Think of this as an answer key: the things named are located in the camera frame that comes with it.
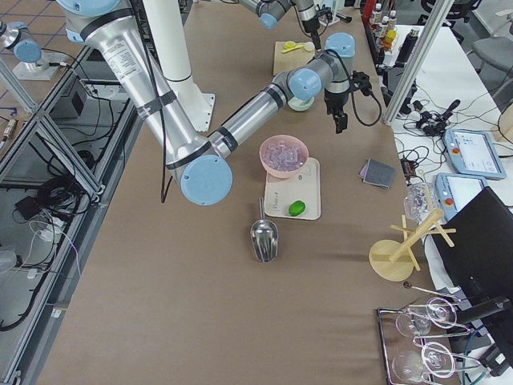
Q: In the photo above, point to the yellow plastic knife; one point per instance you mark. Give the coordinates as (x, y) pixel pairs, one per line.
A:
(290, 46)

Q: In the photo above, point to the bamboo cutting board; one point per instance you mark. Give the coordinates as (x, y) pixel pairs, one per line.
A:
(289, 61)

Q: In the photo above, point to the wooden mug tree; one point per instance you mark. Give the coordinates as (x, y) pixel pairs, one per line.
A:
(395, 261)

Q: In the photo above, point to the black water bottle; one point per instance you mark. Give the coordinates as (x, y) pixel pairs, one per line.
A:
(407, 47)

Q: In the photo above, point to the green lime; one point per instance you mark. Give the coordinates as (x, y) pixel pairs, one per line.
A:
(296, 208)

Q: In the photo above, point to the pink bowl of ice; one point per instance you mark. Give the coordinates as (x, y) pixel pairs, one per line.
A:
(283, 156)

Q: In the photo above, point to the steamed bun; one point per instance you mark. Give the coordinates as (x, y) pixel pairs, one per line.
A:
(309, 47)

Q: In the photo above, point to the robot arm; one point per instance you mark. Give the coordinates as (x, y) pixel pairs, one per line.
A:
(169, 102)
(309, 14)

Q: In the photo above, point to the teach pendant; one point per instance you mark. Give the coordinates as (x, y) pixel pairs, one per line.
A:
(473, 153)
(455, 191)

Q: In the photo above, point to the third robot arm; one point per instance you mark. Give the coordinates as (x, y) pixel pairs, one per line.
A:
(32, 63)

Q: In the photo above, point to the wine glass rack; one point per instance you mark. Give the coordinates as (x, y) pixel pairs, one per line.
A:
(427, 358)

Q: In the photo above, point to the metal ice scoop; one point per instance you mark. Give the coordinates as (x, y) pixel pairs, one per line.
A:
(264, 235)

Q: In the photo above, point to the beige plastic tray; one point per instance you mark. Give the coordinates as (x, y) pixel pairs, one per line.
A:
(304, 186)

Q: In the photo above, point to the lower teach pendant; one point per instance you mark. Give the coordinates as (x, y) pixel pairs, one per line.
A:
(455, 191)

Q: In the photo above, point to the grey folded cloth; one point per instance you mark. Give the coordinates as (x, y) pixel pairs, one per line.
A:
(378, 174)

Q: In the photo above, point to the black monitor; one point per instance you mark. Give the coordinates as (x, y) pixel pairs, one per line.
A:
(480, 262)

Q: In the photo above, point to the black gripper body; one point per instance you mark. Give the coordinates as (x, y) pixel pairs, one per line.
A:
(309, 23)
(335, 102)

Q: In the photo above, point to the mint green bowl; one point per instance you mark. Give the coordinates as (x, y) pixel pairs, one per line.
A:
(300, 105)

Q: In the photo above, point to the upper teach pendant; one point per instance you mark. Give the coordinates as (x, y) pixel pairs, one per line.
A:
(473, 153)

